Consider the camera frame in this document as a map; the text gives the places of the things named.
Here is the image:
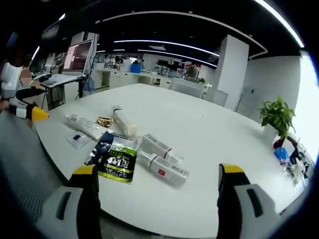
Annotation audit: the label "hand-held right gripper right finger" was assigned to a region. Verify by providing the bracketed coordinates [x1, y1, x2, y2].
[216, 162, 284, 239]

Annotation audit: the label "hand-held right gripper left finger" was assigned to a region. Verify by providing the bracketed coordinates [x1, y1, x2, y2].
[32, 164, 103, 239]

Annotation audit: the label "white skincare tube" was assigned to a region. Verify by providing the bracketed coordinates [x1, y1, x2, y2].
[65, 114, 107, 141]

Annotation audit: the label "clear sachet with blue sample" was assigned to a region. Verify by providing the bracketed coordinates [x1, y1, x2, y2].
[66, 132, 92, 150]

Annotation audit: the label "green and black skincare pouch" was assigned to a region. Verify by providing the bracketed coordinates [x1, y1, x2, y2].
[97, 142, 138, 185]

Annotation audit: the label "gold foil skincare packet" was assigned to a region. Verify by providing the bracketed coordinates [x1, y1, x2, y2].
[96, 116, 113, 128]

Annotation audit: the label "dark blue skincare pouch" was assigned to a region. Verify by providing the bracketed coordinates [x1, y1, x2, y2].
[84, 131, 135, 167]

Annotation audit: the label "white bottle with wooden cap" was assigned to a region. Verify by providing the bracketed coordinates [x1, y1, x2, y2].
[111, 105, 139, 137]

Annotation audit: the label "white bottle with red label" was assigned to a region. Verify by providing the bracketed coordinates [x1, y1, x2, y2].
[136, 150, 190, 188]

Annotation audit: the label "white bottle with clear cap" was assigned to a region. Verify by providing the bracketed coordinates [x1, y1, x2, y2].
[141, 133, 185, 163]

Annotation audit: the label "white standing desk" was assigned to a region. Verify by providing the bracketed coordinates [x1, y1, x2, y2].
[39, 73, 87, 110]

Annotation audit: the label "blue water jug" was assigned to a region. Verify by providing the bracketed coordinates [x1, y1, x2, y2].
[83, 79, 96, 92]

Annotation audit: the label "large display screen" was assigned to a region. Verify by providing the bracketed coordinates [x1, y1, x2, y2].
[61, 39, 95, 76]

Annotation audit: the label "blue packet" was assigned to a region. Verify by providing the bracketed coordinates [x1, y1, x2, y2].
[274, 146, 290, 164]

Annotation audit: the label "green potted plant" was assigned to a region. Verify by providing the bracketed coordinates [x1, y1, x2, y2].
[258, 95, 299, 149]

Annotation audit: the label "tangle of cables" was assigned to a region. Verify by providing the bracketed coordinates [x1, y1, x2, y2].
[281, 143, 311, 185]

